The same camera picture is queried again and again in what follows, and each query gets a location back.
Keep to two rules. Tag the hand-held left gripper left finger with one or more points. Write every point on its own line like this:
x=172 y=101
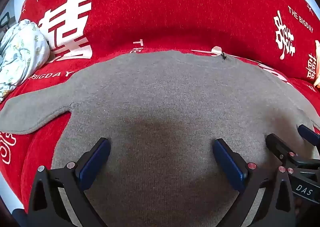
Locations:
x=96 y=159

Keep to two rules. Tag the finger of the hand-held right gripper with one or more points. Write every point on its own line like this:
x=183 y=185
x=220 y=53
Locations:
x=308 y=133
x=277 y=146

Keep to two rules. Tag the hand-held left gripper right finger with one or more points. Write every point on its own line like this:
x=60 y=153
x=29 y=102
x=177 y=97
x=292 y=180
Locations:
x=228 y=164

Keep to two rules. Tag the grey knit sweater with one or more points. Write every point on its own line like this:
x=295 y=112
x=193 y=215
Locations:
x=160 y=97

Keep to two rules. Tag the cream cloth on sofa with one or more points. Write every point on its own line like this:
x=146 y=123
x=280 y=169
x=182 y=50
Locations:
x=317 y=67

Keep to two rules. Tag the light blue floral blanket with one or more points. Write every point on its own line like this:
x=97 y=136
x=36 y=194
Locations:
x=22 y=49

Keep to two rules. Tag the red printed sofa cover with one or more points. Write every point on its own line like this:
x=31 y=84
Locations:
x=160 y=5

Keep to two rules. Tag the black chair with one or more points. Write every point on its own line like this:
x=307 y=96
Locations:
x=5 y=18

